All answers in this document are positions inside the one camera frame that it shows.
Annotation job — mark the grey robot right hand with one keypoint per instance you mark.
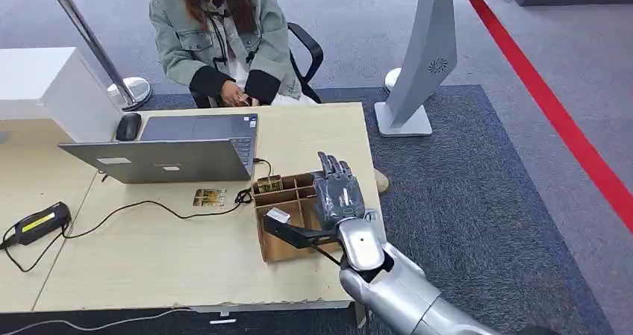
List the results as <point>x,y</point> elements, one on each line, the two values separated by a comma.
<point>338,197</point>

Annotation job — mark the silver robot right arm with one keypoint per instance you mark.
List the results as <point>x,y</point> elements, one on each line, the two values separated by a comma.
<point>400,290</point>

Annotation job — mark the person's shoe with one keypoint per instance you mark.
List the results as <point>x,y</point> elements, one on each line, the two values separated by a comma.
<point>382,182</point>

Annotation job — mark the wooden card box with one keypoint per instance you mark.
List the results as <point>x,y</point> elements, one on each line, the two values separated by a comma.
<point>284,214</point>

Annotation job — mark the stack of cards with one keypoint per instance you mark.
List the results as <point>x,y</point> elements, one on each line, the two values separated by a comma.
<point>270,184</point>

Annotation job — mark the dark blue rug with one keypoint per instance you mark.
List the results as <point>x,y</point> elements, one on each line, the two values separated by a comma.
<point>470,199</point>

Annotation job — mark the person's hand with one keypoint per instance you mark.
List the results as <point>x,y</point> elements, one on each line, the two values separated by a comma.
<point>233,94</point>

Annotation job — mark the black office chair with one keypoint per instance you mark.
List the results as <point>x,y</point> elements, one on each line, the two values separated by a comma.
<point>309,51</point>

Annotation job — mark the grey kiosk stand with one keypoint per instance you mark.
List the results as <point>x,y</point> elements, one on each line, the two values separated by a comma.
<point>425,61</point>

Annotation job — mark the grey laptop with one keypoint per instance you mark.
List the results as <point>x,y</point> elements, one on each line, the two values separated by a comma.
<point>173,160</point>

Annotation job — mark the person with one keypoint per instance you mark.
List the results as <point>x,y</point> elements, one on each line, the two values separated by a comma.
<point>217,41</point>

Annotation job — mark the black computer mouse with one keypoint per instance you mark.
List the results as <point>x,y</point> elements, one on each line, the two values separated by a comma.
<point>128,126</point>

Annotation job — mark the red floor tape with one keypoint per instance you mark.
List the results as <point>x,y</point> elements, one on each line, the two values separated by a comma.
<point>554,110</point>

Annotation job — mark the chrome stanchion pole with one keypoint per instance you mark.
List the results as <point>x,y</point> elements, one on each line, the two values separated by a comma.
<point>126,90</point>

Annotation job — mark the black power adapter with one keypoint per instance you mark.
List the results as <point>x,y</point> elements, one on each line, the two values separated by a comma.
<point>39,223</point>

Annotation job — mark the white cabinet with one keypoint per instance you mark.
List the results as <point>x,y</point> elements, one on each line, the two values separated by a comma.
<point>54,90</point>

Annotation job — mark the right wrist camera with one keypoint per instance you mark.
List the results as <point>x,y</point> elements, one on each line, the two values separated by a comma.
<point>289,231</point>

